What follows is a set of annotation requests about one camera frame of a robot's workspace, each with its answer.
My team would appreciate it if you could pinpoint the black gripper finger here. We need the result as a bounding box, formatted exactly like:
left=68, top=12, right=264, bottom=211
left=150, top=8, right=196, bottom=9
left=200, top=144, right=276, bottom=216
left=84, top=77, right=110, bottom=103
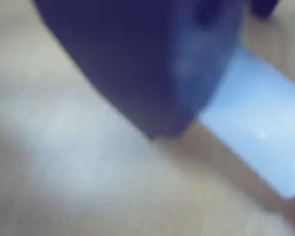
left=249, top=0, right=280, bottom=18
left=31, top=0, right=247, bottom=141

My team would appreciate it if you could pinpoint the red capped white marker pen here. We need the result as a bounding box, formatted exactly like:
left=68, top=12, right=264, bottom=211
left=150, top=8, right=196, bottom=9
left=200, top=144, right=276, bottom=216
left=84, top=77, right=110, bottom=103
left=198, top=46, right=295, bottom=205

